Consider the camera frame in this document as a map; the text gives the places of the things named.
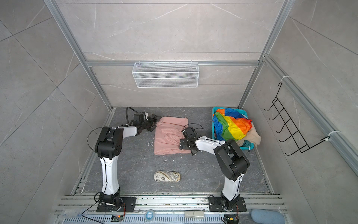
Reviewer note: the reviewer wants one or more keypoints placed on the aluminium mounting rail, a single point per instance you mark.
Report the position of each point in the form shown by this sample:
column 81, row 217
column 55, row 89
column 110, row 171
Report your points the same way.
column 168, row 209

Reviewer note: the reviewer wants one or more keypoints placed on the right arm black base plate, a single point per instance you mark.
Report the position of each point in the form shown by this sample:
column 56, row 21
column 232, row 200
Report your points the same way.
column 221, row 203

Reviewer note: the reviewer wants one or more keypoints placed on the beige shorts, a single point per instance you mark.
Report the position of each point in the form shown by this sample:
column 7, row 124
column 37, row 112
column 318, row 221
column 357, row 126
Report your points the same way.
column 252, row 136

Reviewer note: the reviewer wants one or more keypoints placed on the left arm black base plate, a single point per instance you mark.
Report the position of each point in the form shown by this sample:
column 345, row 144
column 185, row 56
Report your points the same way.
column 127, row 204

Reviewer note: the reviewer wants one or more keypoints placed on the rainbow striped shorts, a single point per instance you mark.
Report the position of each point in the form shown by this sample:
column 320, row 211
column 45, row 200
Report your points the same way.
column 230, row 124

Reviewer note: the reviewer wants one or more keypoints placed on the blue grey cushion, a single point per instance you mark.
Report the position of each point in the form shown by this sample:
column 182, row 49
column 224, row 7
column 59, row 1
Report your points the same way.
column 267, row 217

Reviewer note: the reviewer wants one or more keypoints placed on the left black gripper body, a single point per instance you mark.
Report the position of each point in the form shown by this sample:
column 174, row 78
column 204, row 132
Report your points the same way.
column 147, row 123

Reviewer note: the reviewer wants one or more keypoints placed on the teal plastic basket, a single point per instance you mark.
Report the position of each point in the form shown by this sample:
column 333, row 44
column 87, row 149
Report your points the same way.
column 243, row 145

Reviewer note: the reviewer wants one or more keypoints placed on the right small circuit board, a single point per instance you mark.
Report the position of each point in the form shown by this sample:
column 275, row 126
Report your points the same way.
column 231, row 219

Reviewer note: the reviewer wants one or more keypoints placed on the white wire mesh shelf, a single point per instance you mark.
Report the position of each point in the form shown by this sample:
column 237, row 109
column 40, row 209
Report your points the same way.
column 166, row 75

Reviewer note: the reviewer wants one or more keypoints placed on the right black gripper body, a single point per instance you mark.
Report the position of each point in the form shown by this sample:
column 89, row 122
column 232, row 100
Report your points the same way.
column 185, row 143

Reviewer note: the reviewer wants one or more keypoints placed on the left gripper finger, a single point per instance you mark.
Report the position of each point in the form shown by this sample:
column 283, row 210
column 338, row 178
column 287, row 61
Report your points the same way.
column 153, row 118
column 150, row 127

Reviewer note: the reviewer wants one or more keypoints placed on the pink shorts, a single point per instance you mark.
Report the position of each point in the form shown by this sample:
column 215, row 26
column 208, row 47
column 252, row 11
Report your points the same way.
column 168, row 134

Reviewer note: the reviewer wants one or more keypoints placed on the blue tape roll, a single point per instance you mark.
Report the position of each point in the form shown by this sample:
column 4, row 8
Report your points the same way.
column 149, row 215

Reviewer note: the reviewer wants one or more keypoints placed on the small green circuit board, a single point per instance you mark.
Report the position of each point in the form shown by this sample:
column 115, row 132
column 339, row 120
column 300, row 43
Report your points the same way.
column 117, row 218

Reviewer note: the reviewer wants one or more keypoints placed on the white remote box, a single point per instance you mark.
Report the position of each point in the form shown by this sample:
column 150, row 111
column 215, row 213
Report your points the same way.
column 197, row 214

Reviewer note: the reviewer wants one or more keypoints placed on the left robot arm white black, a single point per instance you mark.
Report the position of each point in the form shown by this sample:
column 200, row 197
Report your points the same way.
column 109, row 146

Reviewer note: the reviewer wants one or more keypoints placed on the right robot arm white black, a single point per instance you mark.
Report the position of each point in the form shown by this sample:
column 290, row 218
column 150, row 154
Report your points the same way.
column 231, row 159

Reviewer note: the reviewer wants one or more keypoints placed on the black wire hook rack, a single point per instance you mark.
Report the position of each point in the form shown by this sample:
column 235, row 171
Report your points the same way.
column 290, row 126

